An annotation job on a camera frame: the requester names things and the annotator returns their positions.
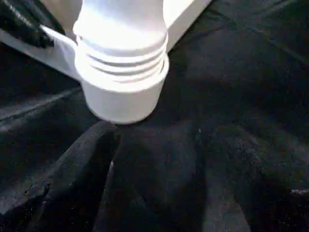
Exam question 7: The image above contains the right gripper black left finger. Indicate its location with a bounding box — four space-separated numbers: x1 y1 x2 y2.
0 121 122 232

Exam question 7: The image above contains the white plastic table leg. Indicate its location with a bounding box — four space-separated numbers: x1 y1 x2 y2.
72 0 170 84

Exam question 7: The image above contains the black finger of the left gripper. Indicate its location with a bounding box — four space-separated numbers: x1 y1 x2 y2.
0 0 65 49

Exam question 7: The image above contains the white plastic table top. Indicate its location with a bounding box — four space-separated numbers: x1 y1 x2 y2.
0 0 213 125

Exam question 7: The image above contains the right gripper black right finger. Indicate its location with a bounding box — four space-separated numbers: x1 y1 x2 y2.
205 125 309 232

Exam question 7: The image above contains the black plastic mat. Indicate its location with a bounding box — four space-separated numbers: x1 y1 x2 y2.
0 0 309 232

